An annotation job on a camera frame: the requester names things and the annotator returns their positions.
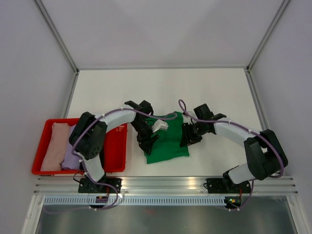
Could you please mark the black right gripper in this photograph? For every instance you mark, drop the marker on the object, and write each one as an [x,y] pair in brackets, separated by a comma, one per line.
[186,139]

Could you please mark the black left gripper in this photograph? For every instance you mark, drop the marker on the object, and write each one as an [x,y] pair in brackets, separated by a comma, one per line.
[145,143]

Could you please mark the green t shirt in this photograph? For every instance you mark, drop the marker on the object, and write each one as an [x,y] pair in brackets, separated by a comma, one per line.
[167,146]

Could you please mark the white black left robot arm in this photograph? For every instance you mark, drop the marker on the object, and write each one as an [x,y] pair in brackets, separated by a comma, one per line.
[89,142]

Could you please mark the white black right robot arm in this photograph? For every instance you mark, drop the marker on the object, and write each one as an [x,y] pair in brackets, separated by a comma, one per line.
[264,154]

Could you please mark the red plastic bin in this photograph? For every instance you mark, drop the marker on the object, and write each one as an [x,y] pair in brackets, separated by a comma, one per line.
[114,151]

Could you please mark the lavender rolled t shirt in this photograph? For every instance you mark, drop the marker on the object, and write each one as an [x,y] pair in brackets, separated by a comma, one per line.
[71,162]

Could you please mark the pink rolled t shirt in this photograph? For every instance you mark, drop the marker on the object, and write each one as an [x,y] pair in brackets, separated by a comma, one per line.
[56,150]

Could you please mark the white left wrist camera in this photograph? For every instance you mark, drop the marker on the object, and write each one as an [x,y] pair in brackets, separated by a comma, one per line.
[159,125]

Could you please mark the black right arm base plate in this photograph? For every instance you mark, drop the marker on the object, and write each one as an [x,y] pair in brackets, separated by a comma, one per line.
[224,186]

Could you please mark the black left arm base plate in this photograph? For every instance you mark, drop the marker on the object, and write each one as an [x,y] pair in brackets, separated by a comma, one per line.
[110,185]

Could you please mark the aluminium frame post right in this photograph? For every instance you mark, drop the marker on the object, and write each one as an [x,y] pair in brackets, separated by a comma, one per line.
[274,22]

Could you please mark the aluminium frame post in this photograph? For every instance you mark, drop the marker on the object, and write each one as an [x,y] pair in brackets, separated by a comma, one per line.
[274,22]
[56,35]

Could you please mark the aluminium mounting rail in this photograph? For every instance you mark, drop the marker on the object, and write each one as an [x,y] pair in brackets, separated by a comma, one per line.
[162,185]

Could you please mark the white slotted cable duct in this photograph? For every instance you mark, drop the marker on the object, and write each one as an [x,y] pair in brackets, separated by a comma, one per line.
[136,200]

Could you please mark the aluminium frame post left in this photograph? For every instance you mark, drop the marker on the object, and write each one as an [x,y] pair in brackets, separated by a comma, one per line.
[56,35]

